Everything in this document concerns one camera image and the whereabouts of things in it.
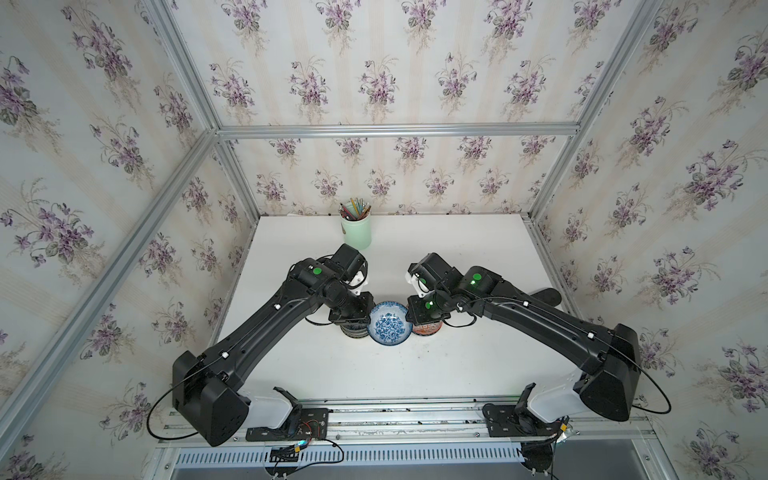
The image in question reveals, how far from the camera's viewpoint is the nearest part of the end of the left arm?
636mm

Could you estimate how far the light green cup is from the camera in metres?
1.02

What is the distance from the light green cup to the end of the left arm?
0.39 meters
